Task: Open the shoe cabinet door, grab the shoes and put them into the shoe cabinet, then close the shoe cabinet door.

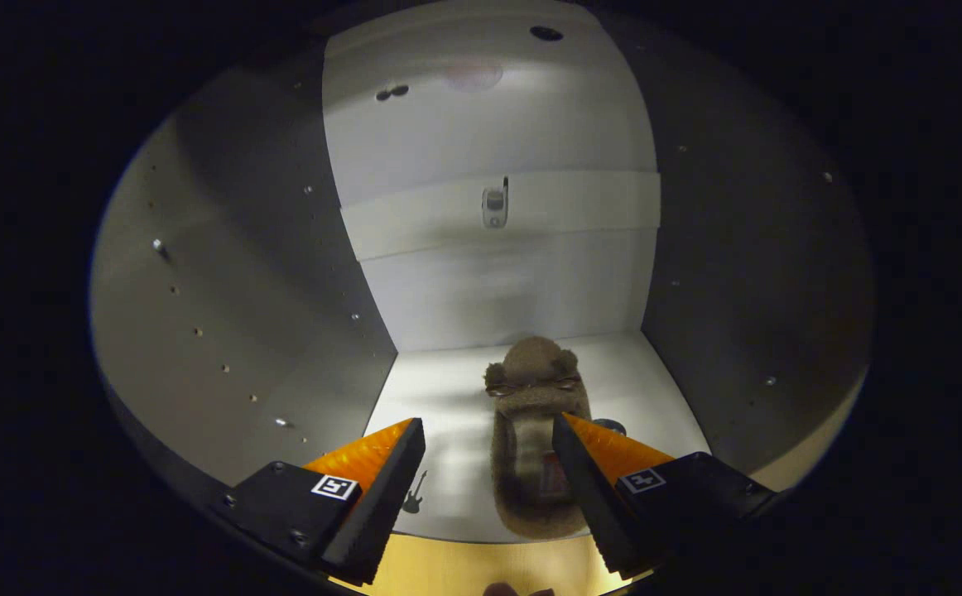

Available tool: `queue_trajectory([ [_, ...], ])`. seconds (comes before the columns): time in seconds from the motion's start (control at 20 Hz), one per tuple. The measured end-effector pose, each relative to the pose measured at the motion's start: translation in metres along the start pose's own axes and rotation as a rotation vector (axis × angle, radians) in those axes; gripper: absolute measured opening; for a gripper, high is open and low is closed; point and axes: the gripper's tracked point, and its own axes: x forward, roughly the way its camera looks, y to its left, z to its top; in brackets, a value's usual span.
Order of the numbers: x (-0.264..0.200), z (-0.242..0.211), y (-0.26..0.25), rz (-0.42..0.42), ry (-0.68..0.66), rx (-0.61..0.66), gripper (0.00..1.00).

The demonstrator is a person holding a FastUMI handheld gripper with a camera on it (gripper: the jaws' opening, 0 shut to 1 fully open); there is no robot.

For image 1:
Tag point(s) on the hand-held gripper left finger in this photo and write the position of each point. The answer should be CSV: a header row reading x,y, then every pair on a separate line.
x,y
377,505

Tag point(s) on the brown fuzzy shoe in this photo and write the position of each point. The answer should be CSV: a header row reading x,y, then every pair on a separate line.
x,y
531,389

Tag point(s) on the grey shoe cabinet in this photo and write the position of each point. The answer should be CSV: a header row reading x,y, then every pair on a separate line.
x,y
199,248

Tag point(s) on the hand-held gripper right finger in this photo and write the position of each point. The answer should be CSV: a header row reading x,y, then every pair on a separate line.
x,y
593,497

